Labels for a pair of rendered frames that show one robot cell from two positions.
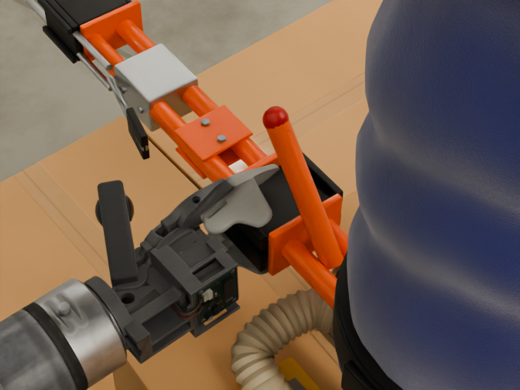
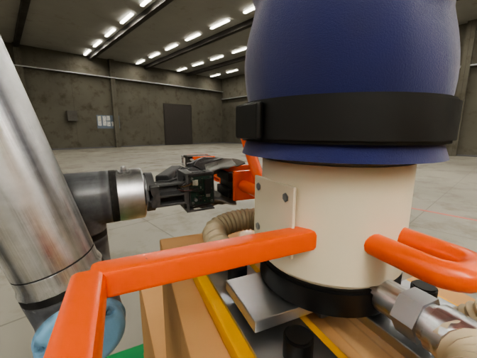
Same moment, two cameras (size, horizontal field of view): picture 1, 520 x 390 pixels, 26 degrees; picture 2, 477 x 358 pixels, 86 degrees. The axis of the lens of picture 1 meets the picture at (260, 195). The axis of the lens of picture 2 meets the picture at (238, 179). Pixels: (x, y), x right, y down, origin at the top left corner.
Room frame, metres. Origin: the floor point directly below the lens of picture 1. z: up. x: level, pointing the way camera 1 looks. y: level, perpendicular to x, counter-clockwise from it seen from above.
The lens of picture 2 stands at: (0.15, -0.12, 1.18)
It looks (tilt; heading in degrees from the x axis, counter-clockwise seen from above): 11 degrees down; 12
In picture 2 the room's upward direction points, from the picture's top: straight up
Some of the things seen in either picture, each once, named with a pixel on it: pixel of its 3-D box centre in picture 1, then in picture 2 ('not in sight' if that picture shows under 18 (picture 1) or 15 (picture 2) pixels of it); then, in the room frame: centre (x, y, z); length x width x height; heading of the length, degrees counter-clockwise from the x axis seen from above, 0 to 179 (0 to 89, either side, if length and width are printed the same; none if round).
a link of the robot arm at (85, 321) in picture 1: (82, 329); (132, 192); (0.55, 0.16, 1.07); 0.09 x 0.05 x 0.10; 39
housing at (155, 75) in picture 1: (156, 87); not in sight; (0.85, 0.11, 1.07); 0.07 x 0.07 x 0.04; 37
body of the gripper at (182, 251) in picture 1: (163, 287); (179, 188); (0.59, 0.09, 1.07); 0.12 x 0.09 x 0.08; 129
